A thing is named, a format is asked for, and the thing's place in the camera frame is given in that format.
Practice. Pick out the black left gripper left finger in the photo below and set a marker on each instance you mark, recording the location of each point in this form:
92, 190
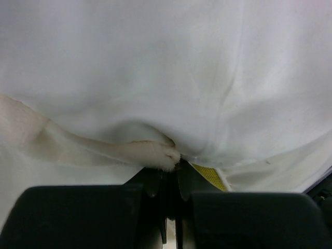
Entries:
91, 216

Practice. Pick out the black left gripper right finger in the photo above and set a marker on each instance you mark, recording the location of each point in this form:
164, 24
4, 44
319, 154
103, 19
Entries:
210, 218

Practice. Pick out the grey pillowcase with cream ruffle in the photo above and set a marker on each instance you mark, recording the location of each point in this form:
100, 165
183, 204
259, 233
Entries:
92, 91

